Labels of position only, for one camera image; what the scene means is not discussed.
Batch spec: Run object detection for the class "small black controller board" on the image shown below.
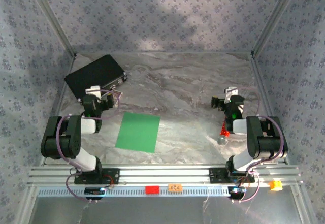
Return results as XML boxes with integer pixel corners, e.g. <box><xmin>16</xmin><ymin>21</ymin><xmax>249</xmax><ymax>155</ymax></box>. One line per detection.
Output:
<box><xmin>84</xmin><ymin>187</ymin><xmax>106</xmax><ymax>196</ymax></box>
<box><xmin>227</xmin><ymin>186</ymin><xmax>247</xmax><ymax>196</ymax></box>

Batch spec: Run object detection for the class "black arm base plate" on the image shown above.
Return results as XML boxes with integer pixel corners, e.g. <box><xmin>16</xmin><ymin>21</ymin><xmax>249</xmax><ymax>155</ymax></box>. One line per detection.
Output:
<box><xmin>74</xmin><ymin>168</ymin><xmax>120</xmax><ymax>185</ymax></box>
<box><xmin>208</xmin><ymin>167</ymin><xmax>256</xmax><ymax>184</ymax></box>

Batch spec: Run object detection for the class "red glittery tube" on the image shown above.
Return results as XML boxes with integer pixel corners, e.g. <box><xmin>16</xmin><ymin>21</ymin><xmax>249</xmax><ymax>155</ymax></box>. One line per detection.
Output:
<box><xmin>219</xmin><ymin>122</ymin><xmax>231</xmax><ymax>136</ymax></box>

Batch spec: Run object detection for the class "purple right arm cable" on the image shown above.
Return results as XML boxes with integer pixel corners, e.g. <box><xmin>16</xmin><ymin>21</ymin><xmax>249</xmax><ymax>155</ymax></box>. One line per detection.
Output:
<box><xmin>230</xmin><ymin>86</ymin><xmax>285</xmax><ymax>203</ymax></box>

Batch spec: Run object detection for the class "aluminium side rail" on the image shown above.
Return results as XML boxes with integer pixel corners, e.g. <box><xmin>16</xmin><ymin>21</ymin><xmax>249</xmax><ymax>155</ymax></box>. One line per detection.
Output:
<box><xmin>40</xmin><ymin>55</ymin><xmax>78</xmax><ymax>166</ymax></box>
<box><xmin>250</xmin><ymin>53</ymin><xmax>290</xmax><ymax>165</ymax></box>

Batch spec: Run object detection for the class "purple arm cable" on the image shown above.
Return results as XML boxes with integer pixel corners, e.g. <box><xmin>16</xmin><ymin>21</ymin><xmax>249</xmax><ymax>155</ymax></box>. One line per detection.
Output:
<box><xmin>57</xmin><ymin>88</ymin><xmax>122</xmax><ymax>204</ymax></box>
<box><xmin>230</xmin><ymin>86</ymin><xmax>285</xmax><ymax>203</ymax></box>

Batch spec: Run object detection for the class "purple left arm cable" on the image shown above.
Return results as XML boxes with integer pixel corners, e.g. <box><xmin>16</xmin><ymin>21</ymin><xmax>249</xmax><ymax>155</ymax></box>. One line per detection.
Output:
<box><xmin>57</xmin><ymin>88</ymin><xmax>122</xmax><ymax>204</ymax></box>

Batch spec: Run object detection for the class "black hard case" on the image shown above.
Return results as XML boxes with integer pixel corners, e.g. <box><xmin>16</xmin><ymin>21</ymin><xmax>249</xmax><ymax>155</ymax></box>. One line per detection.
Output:
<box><xmin>63</xmin><ymin>54</ymin><xmax>128</xmax><ymax>100</ymax></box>

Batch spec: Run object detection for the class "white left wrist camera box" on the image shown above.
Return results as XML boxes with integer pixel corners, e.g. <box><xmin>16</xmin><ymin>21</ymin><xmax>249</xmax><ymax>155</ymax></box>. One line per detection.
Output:
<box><xmin>85</xmin><ymin>85</ymin><xmax>101</xmax><ymax>95</ymax></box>

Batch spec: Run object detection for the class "aluminium mounting rail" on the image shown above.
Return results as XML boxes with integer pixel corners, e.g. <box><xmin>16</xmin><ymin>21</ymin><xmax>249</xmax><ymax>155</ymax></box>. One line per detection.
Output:
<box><xmin>26</xmin><ymin>165</ymin><xmax>304</xmax><ymax>187</ymax></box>

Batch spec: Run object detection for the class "thin red wire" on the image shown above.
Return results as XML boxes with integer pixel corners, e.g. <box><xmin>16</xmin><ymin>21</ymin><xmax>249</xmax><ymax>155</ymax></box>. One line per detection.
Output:
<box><xmin>238</xmin><ymin>175</ymin><xmax>251</xmax><ymax>188</ymax></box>
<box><xmin>103</xmin><ymin>174</ymin><xmax>115</xmax><ymax>189</ymax></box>

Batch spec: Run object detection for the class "aluminium frame leg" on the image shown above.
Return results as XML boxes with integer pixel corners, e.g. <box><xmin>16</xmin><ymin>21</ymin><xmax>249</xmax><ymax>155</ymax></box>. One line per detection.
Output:
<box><xmin>14</xmin><ymin>185</ymin><xmax>39</xmax><ymax>224</ymax></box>
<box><xmin>290</xmin><ymin>185</ymin><xmax>318</xmax><ymax>224</ymax></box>

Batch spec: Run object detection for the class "green paper sheet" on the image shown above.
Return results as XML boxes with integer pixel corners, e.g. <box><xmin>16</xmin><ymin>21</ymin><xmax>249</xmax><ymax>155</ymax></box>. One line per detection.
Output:
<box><xmin>115</xmin><ymin>112</ymin><xmax>161</xmax><ymax>153</ymax></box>

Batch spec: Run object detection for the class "yellow orange block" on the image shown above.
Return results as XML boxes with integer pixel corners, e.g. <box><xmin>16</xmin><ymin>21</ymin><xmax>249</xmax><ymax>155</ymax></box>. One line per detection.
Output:
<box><xmin>269</xmin><ymin>180</ymin><xmax>283</xmax><ymax>191</ymax></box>

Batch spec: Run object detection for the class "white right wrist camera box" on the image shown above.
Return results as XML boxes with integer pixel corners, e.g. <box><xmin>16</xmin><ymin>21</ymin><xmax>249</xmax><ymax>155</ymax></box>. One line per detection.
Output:
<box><xmin>224</xmin><ymin>86</ymin><xmax>239</xmax><ymax>100</ymax></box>

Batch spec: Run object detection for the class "red rectangular block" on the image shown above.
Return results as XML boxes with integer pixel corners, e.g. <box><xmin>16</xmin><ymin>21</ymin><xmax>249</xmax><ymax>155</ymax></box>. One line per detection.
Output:
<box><xmin>145</xmin><ymin>185</ymin><xmax>160</xmax><ymax>195</ymax></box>

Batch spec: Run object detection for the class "orange printed tag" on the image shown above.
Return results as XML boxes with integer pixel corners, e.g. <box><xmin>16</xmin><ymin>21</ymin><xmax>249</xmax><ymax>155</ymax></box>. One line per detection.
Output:
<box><xmin>167</xmin><ymin>183</ymin><xmax>183</xmax><ymax>193</ymax></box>

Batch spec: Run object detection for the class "grey slotted cable duct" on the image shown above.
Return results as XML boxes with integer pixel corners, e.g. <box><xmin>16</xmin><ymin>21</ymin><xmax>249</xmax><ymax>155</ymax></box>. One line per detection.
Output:
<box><xmin>37</xmin><ymin>185</ymin><xmax>231</xmax><ymax>198</ymax></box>

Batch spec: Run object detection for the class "aluminium corner post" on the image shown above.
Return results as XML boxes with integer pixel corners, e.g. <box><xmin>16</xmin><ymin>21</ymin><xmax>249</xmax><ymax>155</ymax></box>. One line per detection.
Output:
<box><xmin>250</xmin><ymin>0</ymin><xmax>303</xmax><ymax>58</ymax></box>
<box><xmin>25</xmin><ymin>0</ymin><xmax>78</xmax><ymax>58</ymax></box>

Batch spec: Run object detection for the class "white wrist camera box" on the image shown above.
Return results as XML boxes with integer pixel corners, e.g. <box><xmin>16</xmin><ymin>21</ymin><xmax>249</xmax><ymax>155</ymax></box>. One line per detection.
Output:
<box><xmin>224</xmin><ymin>86</ymin><xmax>239</xmax><ymax>100</ymax></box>
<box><xmin>85</xmin><ymin>85</ymin><xmax>101</xmax><ymax>95</ymax></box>

